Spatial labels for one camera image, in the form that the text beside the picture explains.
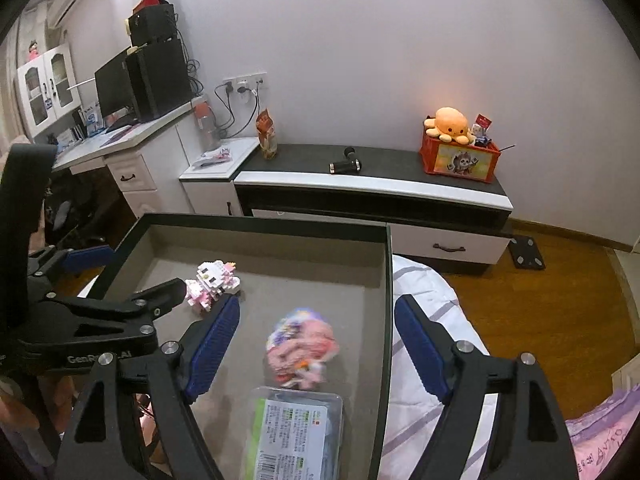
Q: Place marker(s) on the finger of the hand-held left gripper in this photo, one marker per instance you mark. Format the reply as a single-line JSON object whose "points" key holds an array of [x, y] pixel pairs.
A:
{"points": [[90, 256], [150, 300]]}

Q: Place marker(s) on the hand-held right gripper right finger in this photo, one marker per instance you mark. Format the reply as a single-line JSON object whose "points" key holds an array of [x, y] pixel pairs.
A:
{"points": [[422, 350]]}

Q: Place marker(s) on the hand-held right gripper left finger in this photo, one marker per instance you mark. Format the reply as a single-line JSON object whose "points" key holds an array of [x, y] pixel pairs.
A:
{"points": [[212, 350]]}

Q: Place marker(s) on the pink white block toy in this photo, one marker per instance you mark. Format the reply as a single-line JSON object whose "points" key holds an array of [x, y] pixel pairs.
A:
{"points": [[212, 285]]}

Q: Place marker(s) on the pink bag of hair clips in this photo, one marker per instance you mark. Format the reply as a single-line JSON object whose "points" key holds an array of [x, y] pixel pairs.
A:
{"points": [[302, 350]]}

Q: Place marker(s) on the grey box with pink side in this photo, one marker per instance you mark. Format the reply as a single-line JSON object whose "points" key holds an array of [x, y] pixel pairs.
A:
{"points": [[300, 285]]}

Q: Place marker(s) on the clear plastic box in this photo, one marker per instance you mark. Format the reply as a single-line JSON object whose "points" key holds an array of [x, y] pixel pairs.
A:
{"points": [[295, 435]]}

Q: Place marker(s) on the person's left hand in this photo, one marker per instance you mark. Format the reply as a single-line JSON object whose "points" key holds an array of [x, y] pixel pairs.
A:
{"points": [[62, 410]]}

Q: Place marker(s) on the black office chair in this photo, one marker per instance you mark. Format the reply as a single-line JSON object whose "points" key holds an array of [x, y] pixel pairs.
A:
{"points": [[70, 215]]}

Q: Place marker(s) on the striped white bedsheet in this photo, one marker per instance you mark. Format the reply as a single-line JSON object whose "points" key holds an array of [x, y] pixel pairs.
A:
{"points": [[425, 285]]}

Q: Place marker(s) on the white desk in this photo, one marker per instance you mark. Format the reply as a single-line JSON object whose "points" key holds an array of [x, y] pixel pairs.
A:
{"points": [[140, 170]]}

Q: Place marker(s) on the white nightstand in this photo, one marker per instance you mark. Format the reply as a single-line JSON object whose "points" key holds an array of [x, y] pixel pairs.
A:
{"points": [[215, 185]]}

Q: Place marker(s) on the blue white boxes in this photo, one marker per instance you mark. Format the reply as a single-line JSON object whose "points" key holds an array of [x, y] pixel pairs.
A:
{"points": [[91, 120]]}

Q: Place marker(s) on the black floor scale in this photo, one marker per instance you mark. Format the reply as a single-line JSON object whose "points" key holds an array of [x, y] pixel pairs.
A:
{"points": [[527, 252]]}

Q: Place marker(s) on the black white low cabinet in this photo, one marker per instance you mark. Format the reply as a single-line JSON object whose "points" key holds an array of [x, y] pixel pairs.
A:
{"points": [[400, 200]]}

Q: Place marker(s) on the pink packets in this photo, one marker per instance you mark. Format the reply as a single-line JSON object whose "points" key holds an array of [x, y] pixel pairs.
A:
{"points": [[216, 156]]}

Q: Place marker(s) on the black monitor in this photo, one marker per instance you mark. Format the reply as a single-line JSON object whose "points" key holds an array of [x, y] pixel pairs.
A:
{"points": [[112, 90]]}

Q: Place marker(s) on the white glass-door cabinet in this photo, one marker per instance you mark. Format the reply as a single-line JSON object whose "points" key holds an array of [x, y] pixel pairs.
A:
{"points": [[47, 90]]}

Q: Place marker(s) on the clear bottle with red cap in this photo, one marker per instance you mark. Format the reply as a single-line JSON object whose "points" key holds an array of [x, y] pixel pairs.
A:
{"points": [[206, 125]]}

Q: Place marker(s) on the black computer tower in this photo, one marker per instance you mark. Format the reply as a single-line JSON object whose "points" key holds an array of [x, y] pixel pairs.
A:
{"points": [[160, 80]]}

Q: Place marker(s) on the red printed crate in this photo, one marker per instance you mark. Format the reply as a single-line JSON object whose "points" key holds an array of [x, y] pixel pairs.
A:
{"points": [[460, 160]]}

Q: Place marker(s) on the black massage gun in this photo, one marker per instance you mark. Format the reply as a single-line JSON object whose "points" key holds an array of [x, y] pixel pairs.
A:
{"points": [[345, 164]]}

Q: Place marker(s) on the orange snack bag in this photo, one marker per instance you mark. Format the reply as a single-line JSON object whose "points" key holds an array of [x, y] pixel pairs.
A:
{"points": [[266, 135]]}

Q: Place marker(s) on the pink printed blanket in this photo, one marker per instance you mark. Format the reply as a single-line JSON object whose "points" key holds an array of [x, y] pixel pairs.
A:
{"points": [[605, 440]]}

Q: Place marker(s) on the small pink doll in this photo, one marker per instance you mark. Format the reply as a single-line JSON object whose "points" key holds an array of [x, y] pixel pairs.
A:
{"points": [[33, 51]]}

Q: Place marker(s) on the orange octopus plush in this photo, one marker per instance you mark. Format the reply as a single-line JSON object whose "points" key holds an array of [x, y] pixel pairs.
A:
{"points": [[450, 125]]}

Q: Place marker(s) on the small toys in crate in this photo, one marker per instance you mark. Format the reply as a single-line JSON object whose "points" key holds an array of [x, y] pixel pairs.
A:
{"points": [[482, 127]]}

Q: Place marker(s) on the black speaker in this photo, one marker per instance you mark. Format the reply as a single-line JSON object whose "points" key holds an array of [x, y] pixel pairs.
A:
{"points": [[150, 25]]}

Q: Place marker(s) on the white wall outlet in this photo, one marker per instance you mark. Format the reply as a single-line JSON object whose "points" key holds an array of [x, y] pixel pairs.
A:
{"points": [[245, 83]]}

